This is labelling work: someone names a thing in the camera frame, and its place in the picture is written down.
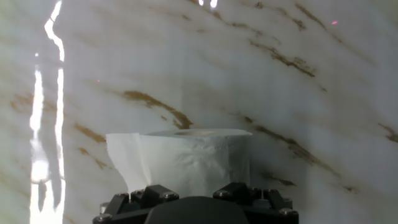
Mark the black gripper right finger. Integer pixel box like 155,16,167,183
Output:
212,182,300,224

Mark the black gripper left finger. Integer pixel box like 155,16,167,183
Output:
92,184,180,224

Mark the white toilet paper roll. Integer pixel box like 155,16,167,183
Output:
105,128,253,198

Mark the marble pattern mat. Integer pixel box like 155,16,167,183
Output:
0,0,398,224

